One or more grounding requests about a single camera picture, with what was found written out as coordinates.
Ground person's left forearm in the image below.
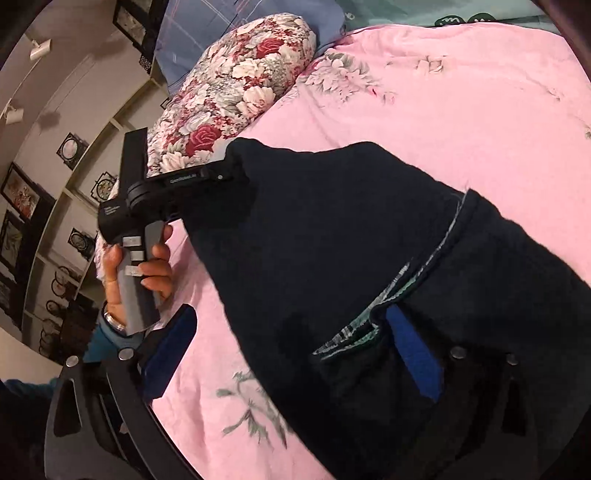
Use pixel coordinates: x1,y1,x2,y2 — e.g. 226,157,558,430
83,300,144,365

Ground black framed picture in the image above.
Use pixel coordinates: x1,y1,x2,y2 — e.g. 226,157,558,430
113,0,167,58
0,210,28,273
0,162,42,220

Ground green heart print quilt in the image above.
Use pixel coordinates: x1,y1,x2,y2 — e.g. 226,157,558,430
339,0,550,28

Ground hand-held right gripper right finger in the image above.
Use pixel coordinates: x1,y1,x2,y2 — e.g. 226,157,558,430
385,306,546,480

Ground round plate on black square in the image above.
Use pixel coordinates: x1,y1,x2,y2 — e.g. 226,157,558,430
92,171,118,204
56,132,89,169

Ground person's left hand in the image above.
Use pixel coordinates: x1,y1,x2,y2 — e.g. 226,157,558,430
102,224,174,326

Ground person's teal clothing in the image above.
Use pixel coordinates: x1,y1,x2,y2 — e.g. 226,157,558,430
0,376,56,407

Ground dark navy pants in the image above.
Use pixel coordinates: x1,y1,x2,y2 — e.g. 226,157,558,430
178,137,591,480

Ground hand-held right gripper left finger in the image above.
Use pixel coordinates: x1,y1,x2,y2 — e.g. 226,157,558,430
44,304,204,480

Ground red floral pillow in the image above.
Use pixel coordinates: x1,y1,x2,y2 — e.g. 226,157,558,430
147,13,319,178

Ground white wall shelf unit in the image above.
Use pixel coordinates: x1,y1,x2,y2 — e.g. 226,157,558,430
21,78,171,333

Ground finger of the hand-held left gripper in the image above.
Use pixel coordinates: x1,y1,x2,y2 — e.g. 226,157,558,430
205,141,252,188

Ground pink floral bed sheet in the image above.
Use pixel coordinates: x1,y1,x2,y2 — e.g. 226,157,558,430
95,21,591,480

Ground wooden headboard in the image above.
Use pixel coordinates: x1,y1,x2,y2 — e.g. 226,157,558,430
531,0,591,77

